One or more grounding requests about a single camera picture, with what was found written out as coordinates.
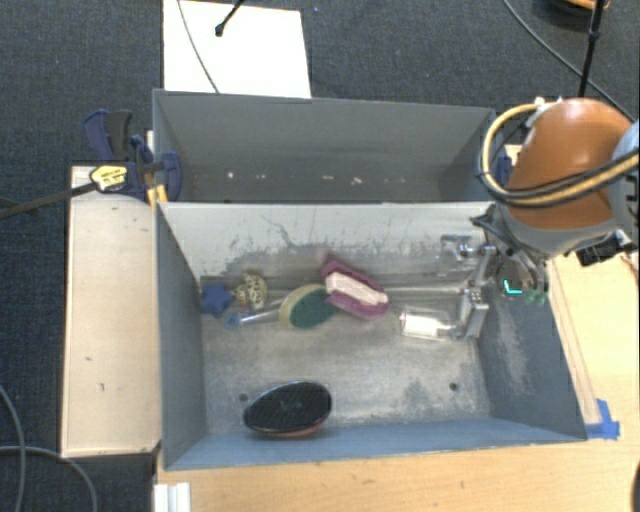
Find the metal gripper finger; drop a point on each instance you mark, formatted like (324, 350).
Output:
(457, 247)
(475, 310)

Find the grey metal bin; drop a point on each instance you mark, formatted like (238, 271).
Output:
(350, 370)

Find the yellow and green sponge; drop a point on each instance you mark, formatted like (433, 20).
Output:
(307, 307)

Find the yellow spotted toy animal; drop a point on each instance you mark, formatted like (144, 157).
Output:
(251, 289)

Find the black oval brush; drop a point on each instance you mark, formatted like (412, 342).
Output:
(287, 409)

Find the blue star-shaped toy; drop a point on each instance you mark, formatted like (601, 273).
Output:
(215, 299)

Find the pale wood board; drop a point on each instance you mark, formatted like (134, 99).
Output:
(110, 325)

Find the black cylinder on white bracket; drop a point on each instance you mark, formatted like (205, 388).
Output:
(597, 250)

